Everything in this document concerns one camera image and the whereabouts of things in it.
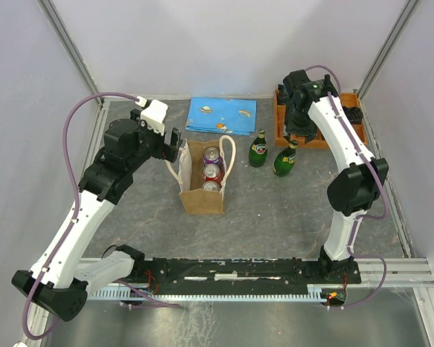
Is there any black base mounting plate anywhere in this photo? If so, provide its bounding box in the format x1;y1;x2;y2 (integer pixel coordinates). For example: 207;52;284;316
122;258;362;296

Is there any green glass bottle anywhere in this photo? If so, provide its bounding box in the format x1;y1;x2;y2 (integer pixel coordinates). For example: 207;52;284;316
273;140;298;177
248;129;268;168

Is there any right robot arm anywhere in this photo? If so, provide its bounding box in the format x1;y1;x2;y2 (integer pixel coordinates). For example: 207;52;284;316
283;69;388;283

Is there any dark rolled item right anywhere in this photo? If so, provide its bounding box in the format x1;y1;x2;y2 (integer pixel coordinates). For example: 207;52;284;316
343;106;363;124

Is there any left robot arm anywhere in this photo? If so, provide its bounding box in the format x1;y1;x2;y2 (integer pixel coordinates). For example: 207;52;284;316
12;106;182;322

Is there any red cola can front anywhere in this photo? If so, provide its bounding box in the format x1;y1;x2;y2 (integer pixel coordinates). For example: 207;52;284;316
203;163;222;185

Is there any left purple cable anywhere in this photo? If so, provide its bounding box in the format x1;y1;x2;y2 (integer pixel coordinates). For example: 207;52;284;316
22;91;184;340

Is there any red cola can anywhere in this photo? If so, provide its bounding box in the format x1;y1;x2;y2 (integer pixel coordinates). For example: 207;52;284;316
202;181;221;192
203;163;222;185

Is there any burlap canvas tote bag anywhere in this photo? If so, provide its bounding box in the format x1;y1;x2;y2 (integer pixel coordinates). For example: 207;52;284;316
166;135;237;215

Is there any purple soda can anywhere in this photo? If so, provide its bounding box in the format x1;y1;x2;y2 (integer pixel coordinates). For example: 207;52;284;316
203;147;223;168

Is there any dark rolled item top-left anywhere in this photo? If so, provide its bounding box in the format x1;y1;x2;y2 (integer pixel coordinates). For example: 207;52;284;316
277;84;289;106

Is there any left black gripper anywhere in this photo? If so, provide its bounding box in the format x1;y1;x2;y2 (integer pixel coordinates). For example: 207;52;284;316
127;109;183;171

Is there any blue patterned folded cloth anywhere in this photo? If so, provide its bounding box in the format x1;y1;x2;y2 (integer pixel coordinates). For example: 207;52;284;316
185;97;257;136

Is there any orange compartment tray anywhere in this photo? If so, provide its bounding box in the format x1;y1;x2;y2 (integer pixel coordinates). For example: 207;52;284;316
273;90;367;149

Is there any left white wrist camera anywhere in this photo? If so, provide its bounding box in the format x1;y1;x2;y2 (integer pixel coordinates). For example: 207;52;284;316
135;95;169;136

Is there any aluminium frame rail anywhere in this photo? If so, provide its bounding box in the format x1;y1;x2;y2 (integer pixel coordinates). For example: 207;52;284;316
38;257;434;288

